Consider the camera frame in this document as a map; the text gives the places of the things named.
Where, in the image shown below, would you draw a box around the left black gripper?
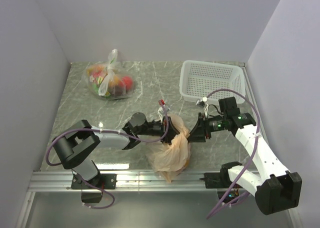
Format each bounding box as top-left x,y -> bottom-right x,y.
136,116 -> 186,144

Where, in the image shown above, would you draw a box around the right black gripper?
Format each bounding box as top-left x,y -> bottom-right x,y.
186,112 -> 228,143

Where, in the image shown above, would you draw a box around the beige plastic bag orange prints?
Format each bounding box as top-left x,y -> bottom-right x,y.
145,113 -> 191,183

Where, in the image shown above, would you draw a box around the white perforated plastic basket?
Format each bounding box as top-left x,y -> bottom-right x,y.
179,60 -> 246,103

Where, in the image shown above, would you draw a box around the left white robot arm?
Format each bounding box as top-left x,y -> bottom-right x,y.
52,112 -> 191,189

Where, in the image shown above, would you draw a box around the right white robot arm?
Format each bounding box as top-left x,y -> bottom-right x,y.
188,97 -> 302,215

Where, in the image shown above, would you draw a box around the clear tied bag of fruits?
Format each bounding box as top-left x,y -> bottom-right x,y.
81,49 -> 135,100

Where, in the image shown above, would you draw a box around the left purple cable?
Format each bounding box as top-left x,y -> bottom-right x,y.
45,100 -> 171,210

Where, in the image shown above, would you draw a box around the purple cable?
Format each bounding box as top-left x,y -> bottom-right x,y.
45,100 -> 171,210
206,88 -> 261,220

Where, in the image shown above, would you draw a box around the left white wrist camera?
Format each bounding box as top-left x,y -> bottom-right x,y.
157,99 -> 171,121

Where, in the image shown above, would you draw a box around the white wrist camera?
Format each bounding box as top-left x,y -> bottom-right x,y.
196,96 -> 209,117
157,99 -> 171,121

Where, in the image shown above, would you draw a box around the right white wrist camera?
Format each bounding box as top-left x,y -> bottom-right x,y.
196,96 -> 209,117

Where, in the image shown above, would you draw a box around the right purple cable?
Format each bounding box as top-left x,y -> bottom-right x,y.
206,88 -> 261,220

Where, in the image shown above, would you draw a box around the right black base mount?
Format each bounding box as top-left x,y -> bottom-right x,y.
199,172 -> 240,205

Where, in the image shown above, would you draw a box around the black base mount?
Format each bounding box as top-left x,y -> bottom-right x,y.
70,173 -> 117,204
199,172 -> 240,205

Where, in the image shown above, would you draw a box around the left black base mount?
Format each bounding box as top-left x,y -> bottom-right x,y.
70,173 -> 117,204

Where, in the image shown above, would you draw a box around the aluminium front rail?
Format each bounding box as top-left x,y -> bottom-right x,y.
27,170 -> 227,193

